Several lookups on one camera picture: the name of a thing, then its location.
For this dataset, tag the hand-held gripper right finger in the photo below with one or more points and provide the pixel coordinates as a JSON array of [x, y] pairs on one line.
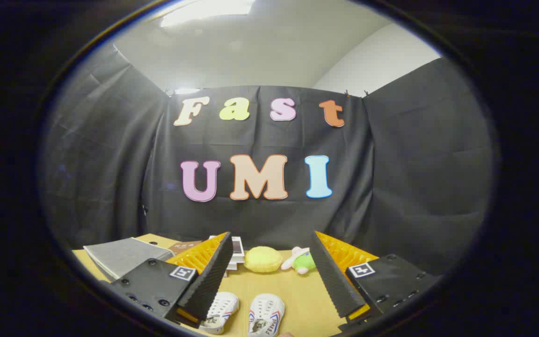
[[332, 281]]

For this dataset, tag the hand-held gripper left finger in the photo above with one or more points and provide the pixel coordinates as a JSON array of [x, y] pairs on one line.
[[213, 276]]

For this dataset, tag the white shoe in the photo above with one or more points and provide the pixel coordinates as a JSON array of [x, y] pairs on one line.
[[222, 306], [267, 311]]

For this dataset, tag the grey fabric storage box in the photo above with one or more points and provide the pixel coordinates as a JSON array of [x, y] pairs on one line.
[[124, 255]]

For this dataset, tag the white book with pink cover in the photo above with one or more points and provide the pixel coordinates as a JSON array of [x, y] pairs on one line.
[[232, 266]]

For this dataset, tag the white thin book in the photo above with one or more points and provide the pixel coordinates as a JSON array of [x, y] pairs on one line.
[[236, 259]]

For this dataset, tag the pink and green plush toy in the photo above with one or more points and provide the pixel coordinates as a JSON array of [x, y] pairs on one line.
[[303, 263]]

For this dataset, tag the white book with dark cover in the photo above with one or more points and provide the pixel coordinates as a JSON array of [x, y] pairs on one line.
[[237, 245]]

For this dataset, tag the brown and tan cardboard folder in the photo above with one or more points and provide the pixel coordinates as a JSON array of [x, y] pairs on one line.
[[185, 246]]

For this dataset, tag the yellow plush toy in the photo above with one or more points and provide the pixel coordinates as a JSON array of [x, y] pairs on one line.
[[262, 260]]

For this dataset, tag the black backdrop cloth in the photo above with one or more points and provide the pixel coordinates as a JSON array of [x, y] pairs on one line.
[[391, 178]]

